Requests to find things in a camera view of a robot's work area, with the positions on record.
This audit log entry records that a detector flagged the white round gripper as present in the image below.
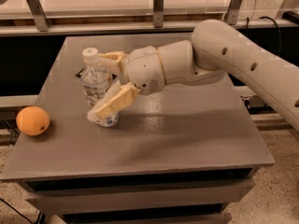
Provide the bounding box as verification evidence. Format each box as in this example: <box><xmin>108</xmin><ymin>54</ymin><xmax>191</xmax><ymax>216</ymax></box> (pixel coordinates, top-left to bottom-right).
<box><xmin>87</xmin><ymin>46</ymin><xmax>165</xmax><ymax>121</ymax></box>

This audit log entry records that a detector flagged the clear plastic water bottle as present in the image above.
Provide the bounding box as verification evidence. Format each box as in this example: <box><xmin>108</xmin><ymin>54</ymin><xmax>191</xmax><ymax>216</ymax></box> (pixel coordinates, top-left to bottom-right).
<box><xmin>79</xmin><ymin>47</ymin><xmax>121</xmax><ymax>128</ymax></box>

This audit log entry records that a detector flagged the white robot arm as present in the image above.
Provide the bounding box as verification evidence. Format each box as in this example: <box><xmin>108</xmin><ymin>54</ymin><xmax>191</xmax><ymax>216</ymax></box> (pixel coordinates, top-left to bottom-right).
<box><xmin>87</xmin><ymin>20</ymin><xmax>299</xmax><ymax>130</ymax></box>

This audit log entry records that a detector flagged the orange fruit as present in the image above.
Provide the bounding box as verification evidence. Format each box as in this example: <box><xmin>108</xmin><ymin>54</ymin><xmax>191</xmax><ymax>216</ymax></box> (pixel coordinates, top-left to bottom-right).
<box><xmin>16</xmin><ymin>106</ymin><xmax>50</xmax><ymax>136</ymax></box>

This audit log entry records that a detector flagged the grey drawer cabinet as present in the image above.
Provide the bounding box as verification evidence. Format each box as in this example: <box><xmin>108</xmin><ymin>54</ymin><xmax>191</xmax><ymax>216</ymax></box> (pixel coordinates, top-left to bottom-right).
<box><xmin>1</xmin><ymin>34</ymin><xmax>274</xmax><ymax>220</ymax></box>

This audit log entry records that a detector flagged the lower grey drawer front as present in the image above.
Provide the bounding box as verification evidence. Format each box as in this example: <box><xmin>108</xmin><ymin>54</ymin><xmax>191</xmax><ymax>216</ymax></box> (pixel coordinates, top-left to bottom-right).
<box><xmin>65</xmin><ymin>214</ymin><xmax>232</xmax><ymax>224</ymax></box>

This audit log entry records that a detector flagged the grey drawer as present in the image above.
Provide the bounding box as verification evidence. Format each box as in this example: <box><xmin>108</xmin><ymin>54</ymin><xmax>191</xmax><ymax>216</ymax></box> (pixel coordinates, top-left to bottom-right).
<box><xmin>26</xmin><ymin>178</ymin><xmax>255</xmax><ymax>215</ymax></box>
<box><xmin>65</xmin><ymin>214</ymin><xmax>232</xmax><ymax>224</ymax></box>

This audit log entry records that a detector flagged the upper grey drawer front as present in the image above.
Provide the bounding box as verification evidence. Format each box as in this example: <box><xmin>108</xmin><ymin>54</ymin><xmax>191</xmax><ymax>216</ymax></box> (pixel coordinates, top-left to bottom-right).
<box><xmin>26</xmin><ymin>178</ymin><xmax>255</xmax><ymax>215</ymax></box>

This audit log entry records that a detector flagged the middle metal bracket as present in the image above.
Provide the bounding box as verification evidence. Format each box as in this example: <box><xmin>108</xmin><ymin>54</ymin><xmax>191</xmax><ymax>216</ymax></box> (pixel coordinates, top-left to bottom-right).
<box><xmin>153</xmin><ymin>0</ymin><xmax>164</xmax><ymax>28</ymax></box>

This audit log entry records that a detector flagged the metal bracket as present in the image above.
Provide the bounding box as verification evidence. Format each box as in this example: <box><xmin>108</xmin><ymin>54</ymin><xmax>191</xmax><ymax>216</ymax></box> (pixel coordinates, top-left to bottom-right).
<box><xmin>224</xmin><ymin>0</ymin><xmax>243</xmax><ymax>25</ymax></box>
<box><xmin>26</xmin><ymin>0</ymin><xmax>49</xmax><ymax>32</ymax></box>
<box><xmin>153</xmin><ymin>0</ymin><xmax>164</xmax><ymax>28</ymax></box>

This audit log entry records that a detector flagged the metal rail frame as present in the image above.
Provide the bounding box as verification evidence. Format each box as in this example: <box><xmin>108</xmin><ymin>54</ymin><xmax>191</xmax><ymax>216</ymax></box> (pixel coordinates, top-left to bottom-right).
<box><xmin>0</xmin><ymin>7</ymin><xmax>299</xmax><ymax>37</ymax></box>

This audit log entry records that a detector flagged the left metal bracket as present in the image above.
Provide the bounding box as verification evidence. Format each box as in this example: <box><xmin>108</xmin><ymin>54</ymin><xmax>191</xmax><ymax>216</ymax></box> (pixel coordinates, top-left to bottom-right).
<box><xmin>26</xmin><ymin>0</ymin><xmax>49</xmax><ymax>32</ymax></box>

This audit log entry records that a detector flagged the black cable at right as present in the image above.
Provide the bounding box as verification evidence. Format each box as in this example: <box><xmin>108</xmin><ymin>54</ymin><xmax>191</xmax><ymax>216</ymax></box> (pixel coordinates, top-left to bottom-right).
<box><xmin>245</xmin><ymin>16</ymin><xmax>283</xmax><ymax>53</ymax></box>

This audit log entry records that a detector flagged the right metal bracket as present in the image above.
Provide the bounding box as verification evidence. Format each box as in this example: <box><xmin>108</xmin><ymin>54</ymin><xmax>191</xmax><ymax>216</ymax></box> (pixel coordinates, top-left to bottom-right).
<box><xmin>224</xmin><ymin>0</ymin><xmax>243</xmax><ymax>25</ymax></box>

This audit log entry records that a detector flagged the black cable on floor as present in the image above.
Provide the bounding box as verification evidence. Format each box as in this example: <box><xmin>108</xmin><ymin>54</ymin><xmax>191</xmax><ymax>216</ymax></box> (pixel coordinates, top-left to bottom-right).
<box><xmin>0</xmin><ymin>197</ymin><xmax>48</xmax><ymax>224</ymax></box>

